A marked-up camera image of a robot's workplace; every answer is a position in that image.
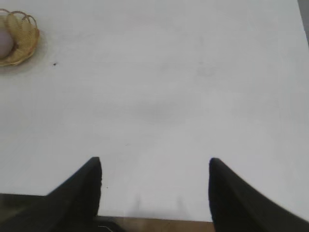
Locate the pink round bun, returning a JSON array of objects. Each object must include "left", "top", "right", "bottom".
[{"left": 0, "top": 26, "right": 13, "bottom": 60}]

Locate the yellow woven wicker basket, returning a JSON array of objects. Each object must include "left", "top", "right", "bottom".
[{"left": 0, "top": 8, "right": 41, "bottom": 67}]

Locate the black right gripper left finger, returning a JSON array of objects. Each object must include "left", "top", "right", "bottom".
[{"left": 14, "top": 156, "right": 102, "bottom": 232}]

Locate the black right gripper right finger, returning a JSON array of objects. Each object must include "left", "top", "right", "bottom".
[{"left": 208, "top": 157, "right": 309, "bottom": 232}]

